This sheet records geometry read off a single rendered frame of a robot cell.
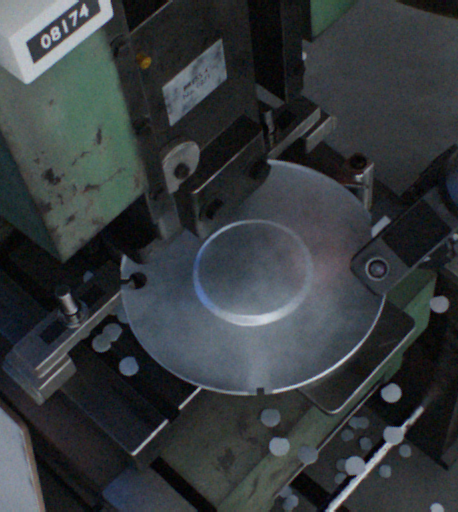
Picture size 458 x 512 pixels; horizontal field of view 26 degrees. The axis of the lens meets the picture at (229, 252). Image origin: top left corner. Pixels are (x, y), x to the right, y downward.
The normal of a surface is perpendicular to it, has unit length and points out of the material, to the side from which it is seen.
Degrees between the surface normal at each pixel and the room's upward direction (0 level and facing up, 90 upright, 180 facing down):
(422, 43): 0
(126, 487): 0
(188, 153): 90
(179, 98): 90
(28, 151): 90
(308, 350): 0
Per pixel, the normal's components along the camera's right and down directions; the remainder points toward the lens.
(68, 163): 0.72, 0.56
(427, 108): -0.09, -0.51
